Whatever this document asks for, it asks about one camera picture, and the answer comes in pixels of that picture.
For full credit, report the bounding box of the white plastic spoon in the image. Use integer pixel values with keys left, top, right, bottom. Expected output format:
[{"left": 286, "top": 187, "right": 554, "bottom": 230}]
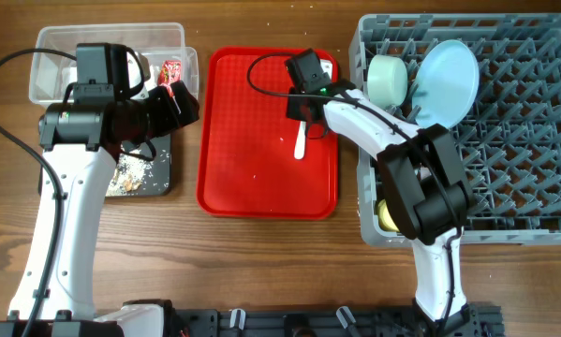
[{"left": 293, "top": 121, "right": 306, "bottom": 160}]

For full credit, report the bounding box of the red snack wrapper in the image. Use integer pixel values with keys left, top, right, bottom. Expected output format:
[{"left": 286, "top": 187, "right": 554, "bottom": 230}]
[{"left": 157, "top": 60, "right": 182, "bottom": 96}]

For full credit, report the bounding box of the white napkin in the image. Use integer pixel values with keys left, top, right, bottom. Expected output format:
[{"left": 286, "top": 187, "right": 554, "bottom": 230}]
[
  {"left": 62, "top": 66, "right": 78, "bottom": 92},
  {"left": 126, "top": 51, "right": 152, "bottom": 99}
]

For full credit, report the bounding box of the leftover rice and food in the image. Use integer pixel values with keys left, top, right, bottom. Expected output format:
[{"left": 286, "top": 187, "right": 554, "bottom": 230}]
[{"left": 106, "top": 150, "right": 171, "bottom": 198}]

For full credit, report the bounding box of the green bowl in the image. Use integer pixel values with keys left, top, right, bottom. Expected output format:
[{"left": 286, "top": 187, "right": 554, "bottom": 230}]
[{"left": 367, "top": 55, "right": 408, "bottom": 109}]

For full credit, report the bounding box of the yellow plastic cup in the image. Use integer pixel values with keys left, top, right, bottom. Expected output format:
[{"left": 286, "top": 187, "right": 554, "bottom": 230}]
[{"left": 376, "top": 199, "right": 399, "bottom": 232}]

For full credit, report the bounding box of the light blue plate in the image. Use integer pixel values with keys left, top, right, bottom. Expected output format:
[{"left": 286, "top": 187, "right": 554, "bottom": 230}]
[{"left": 411, "top": 39, "right": 480, "bottom": 128}]

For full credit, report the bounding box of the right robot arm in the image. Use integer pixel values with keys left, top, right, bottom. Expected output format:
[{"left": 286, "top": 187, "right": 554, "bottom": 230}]
[{"left": 285, "top": 50, "right": 473, "bottom": 326}]

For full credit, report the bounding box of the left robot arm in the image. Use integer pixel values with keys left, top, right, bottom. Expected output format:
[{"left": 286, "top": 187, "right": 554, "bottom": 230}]
[{"left": 0, "top": 43, "right": 199, "bottom": 336}]

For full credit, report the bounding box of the black waste tray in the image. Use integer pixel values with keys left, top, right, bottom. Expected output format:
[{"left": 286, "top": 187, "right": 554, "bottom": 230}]
[{"left": 43, "top": 136, "right": 171, "bottom": 200}]

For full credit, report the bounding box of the clear plastic waste bin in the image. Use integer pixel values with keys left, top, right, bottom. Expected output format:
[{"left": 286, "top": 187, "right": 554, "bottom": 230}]
[{"left": 28, "top": 22, "right": 199, "bottom": 108}]

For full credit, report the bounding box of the grey dishwasher rack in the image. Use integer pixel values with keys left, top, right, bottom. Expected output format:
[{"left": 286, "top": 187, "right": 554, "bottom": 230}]
[{"left": 348, "top": 13, "right": 561, "bottom": 245}]

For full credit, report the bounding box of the red serving tray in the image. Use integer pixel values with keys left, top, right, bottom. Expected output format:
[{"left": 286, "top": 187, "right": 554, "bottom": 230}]
[{"left": 196, "top": 47, "right": 338, "bottom": 220}]

